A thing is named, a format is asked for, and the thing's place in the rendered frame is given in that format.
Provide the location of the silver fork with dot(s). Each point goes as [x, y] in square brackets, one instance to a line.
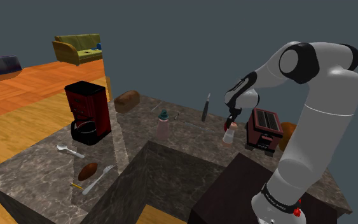
[96, 181]

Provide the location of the pink bottle with teal cap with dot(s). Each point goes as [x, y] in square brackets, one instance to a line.
[163, 127]

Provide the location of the thin grey stick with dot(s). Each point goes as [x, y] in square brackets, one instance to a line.
[156, 106]

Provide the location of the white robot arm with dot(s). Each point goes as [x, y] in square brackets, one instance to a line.
[324, 93]

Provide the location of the silver spoon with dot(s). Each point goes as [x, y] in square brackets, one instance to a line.
[70, 151]

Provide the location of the yellow pencil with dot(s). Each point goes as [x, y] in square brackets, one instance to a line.
[76, 186]

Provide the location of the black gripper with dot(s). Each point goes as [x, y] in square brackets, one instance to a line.
[234, 114]

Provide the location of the small dark metal utensil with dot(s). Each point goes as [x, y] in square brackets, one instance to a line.
[176, 116]

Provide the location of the brown bread loaf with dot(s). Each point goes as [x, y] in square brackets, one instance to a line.
[126, 101]

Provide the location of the brown potato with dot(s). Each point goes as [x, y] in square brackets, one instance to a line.
[88, 171]

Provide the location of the white shaker with brown top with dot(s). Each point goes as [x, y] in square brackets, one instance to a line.
[229, 136]

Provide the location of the red and black coffee machine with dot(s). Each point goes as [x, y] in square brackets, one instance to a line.
[90, 105]

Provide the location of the red toaster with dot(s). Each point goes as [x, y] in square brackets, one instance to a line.
[264, 130]

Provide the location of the green sofa with wooden frame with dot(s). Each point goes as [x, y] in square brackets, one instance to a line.
[79, 49]

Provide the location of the dark maroon robot stand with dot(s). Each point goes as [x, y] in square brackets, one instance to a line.
[237, 189]

